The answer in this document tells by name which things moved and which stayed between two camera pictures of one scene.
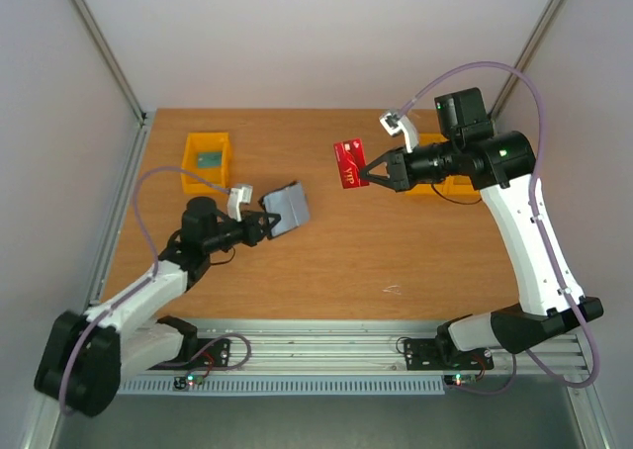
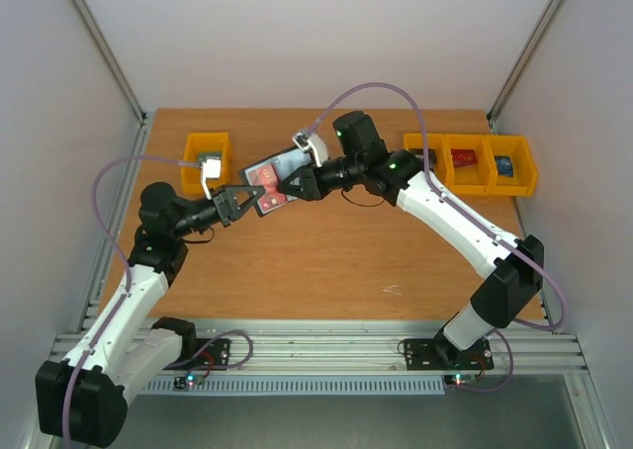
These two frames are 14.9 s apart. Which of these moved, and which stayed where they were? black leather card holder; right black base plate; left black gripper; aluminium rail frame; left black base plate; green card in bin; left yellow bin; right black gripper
Moved: right black gripper; black leather card holder; left black gripper
Stayed: left black base plate; left yellow bin; green card in bin; aluminium rail frame; right black base plate
